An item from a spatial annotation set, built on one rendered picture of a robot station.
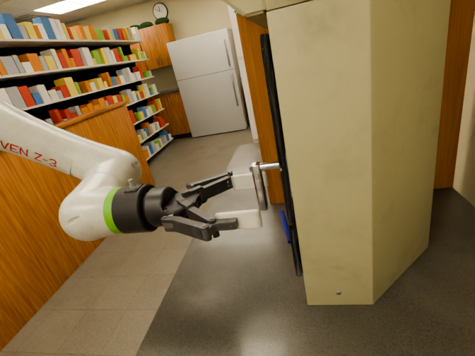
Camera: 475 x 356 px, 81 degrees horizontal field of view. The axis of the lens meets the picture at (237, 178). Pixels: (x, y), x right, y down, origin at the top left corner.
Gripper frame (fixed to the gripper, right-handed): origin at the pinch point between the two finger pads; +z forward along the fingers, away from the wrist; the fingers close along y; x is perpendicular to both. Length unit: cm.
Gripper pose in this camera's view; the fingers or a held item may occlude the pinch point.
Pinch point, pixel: (258, 196)
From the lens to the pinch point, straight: 48.7
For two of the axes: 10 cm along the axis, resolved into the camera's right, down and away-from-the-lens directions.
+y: 1.6, -4.3, 8.9
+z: 9.7, -1.1, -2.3
